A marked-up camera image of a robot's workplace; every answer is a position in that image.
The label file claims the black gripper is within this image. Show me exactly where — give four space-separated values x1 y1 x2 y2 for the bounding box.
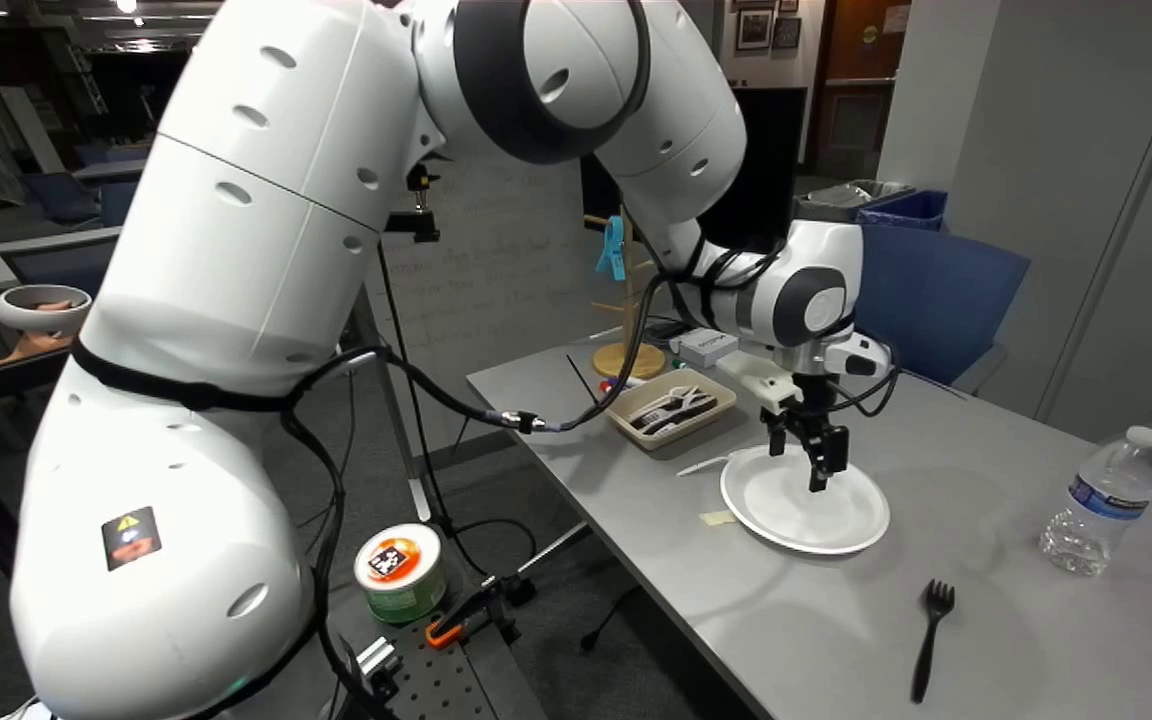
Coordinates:
759 374 848 491

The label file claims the white foam plate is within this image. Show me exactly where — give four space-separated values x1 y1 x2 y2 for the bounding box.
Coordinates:
721 449 892 556

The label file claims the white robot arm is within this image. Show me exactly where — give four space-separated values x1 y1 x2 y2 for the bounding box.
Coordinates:
7 0 863 720

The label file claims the wooden cutlery tray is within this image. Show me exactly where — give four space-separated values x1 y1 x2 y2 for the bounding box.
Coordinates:
606 370 734 453

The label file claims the round wooden lid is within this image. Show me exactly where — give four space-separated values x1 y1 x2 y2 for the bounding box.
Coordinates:
590 345 667 382

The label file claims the blue chair far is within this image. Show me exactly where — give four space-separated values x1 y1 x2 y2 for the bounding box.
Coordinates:
855 223 1027 386

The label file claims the black plastic fork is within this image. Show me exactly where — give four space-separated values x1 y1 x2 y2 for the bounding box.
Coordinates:
912 582 957 701

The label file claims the blue recycling bin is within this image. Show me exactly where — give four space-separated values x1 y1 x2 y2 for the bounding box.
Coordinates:
858 190 946 227

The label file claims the clear water bottle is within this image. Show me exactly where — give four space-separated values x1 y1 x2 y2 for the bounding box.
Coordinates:
1037 423 1152 576

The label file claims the green tape roll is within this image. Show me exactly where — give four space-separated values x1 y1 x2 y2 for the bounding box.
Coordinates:
350 525 449 627

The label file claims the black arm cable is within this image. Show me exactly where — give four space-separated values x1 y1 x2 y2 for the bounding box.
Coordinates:
278 253 686 443

